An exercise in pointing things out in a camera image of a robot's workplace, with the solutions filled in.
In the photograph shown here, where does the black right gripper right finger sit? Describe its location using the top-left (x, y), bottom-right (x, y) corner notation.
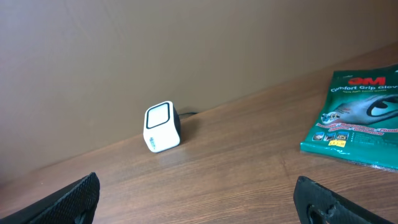
top-left (294, 176), bottom-right (392, 224)

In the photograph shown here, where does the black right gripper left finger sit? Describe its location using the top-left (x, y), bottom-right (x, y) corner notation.
top-left (1, 172), bottom-right (100, 224)

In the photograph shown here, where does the green white sachet packet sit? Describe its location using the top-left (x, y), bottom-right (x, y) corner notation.
top-left (300, 65), bottom-right (397, 172)

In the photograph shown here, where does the white barcode scanner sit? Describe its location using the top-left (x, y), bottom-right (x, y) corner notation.
top-left (143, 101), bottom-right (181, 153)

